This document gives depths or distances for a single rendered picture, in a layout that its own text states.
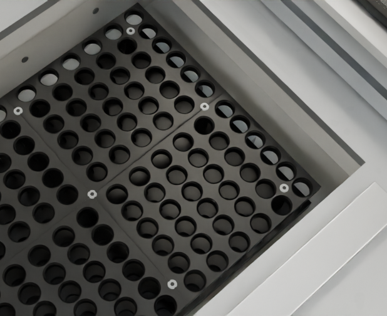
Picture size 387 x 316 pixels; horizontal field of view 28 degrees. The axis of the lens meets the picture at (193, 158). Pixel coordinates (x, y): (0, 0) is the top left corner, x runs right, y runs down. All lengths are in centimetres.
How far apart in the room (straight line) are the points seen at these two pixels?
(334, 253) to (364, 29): 12
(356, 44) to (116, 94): 16
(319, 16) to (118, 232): 17
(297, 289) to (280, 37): 16
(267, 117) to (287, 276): 19
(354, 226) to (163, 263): 12
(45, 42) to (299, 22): 18
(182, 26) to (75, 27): 9
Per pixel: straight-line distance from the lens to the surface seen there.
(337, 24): 45
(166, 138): 49
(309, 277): 42
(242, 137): 50
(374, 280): 44
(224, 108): 57
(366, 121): 47
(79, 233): 47
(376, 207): 44
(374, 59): 44
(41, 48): 56
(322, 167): 57
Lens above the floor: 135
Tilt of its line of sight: 66 degrees down
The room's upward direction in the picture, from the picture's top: 10 degrees clockwise
